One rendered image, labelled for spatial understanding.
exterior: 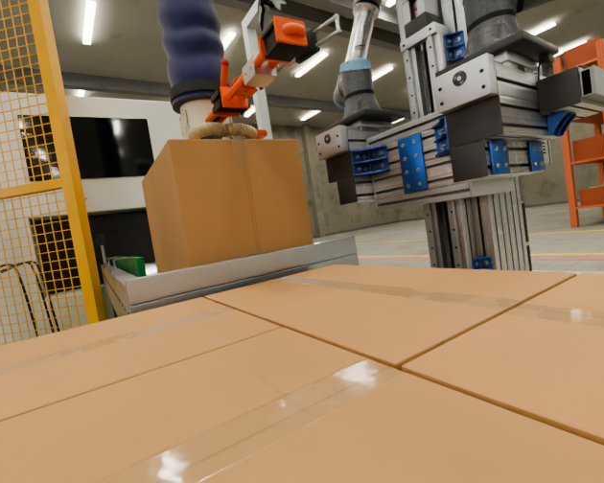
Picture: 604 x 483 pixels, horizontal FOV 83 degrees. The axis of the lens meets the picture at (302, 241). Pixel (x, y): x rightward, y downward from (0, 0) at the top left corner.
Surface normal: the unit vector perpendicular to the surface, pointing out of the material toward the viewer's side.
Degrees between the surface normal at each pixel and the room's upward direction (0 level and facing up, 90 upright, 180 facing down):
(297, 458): 0
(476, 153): 90
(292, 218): 90
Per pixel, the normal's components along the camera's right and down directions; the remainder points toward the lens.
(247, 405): -0.15, -0.99
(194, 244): 0.52, -0.04
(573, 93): -0.80, 0.15
